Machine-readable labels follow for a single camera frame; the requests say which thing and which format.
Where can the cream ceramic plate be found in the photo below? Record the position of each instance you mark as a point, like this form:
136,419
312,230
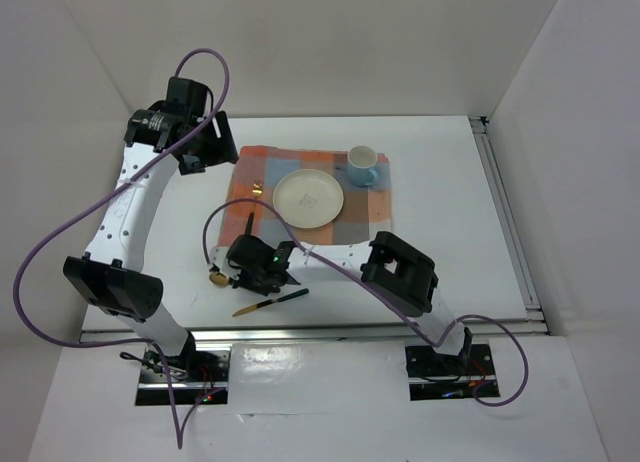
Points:
308,198

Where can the gold spoon dark handle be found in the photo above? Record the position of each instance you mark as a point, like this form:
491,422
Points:
219,279

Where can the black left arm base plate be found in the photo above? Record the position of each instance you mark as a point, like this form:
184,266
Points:
202,367

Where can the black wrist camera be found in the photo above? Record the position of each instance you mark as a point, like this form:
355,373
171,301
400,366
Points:
186,98
252,254

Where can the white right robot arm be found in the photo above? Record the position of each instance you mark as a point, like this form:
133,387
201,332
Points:
388,268

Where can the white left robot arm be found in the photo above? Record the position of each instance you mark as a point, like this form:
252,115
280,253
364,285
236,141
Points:
109,275

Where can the gold knife dark handle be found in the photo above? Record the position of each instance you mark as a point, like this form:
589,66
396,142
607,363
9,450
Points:
269,302

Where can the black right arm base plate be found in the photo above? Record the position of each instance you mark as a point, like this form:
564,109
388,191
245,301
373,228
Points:
422,362

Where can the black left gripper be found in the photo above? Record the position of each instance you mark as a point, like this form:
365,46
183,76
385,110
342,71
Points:
221,149

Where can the gold fork dark handle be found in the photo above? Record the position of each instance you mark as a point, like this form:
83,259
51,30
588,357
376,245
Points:
257,192

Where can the light blue mug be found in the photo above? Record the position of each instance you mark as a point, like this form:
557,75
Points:
361,167

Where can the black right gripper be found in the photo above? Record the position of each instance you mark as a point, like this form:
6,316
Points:
240,280

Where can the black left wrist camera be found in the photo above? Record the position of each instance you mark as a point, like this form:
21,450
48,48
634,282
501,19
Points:
186,98

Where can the checked orange blue placemat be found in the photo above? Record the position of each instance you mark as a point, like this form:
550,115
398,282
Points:
364,212

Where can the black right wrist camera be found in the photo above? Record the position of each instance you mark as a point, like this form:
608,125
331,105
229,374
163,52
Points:
252,254

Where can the aluminium front table rail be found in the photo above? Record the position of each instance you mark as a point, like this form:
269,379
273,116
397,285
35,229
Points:
530,327

